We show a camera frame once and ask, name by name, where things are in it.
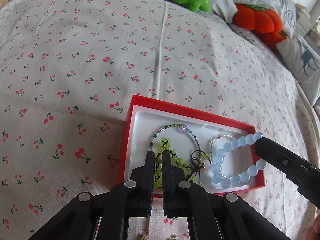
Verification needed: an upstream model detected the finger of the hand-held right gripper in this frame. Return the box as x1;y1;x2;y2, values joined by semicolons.
253;137;320;209

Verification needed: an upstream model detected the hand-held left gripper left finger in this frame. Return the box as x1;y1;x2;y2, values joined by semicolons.
27;151;156;240

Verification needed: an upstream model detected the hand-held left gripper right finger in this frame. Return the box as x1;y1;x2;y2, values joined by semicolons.
161;150;293;240

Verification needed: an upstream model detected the green bead bracelet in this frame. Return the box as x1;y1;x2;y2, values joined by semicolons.
153;137;201;188

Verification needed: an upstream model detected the brown cord bracelet pink bead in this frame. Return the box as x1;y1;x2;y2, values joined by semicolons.
190;150;213;183

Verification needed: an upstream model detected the light blue bead bracelet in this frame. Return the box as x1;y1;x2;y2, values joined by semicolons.
211;131;266;189

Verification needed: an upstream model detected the red jewelry box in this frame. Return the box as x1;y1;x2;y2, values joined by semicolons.
123;94;266;198

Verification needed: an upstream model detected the clear small bead bracelet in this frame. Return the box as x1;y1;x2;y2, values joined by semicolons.
209;135;238;180

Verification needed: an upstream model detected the thin bracelet with purple bead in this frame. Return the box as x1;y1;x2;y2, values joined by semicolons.
149;123;202;161

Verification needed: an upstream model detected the deer print pillow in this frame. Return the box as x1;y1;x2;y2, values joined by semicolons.
276;35;320;106

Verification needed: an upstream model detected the orange pumpkin plush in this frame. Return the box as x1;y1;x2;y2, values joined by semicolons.
234;4;287;50

